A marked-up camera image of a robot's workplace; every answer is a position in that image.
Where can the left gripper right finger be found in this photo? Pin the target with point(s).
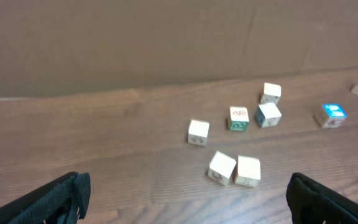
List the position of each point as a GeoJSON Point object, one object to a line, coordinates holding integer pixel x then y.
{"type": "Point", "coordinates": [311, 202]}

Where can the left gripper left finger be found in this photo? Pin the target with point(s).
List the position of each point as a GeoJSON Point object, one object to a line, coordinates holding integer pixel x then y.
{"type": "Point", "coordinates": [63, 200]}

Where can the wooden block green edge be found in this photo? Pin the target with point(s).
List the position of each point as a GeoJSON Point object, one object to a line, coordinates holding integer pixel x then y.
{"type": "Point", "coordinates": [248, 171]}

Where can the blue top wooden block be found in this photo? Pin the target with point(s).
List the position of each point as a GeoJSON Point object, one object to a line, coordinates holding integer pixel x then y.
{"type": "Point", "coordinates": [330, 115]}

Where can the wooden block yellow edge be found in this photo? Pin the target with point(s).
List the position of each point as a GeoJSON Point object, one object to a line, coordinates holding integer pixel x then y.
{"type": "Point", "coordinates": [221, 168]}

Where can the plain wooden block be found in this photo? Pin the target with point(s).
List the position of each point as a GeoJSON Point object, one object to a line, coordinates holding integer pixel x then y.
{"type": "Point", "coordinates": [268, 115]}

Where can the wooden block green letter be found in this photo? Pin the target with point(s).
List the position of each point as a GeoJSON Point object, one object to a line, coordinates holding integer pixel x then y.
{"type": "Point", "coordinates": [238, 118]}

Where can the wooden block far top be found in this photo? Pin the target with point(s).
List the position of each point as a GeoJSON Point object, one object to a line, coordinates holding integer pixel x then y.
{"type": "Point", "coordinates": [271, 93]}

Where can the wooden block blue side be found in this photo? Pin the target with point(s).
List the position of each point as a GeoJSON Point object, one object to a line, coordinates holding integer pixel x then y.
{"type": "Point", "coordinates": [198, 132]}

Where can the cardboard backdrop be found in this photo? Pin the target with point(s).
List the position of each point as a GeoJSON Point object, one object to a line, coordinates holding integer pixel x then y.
{"type": "Point", "coordinates": [61, 47]}

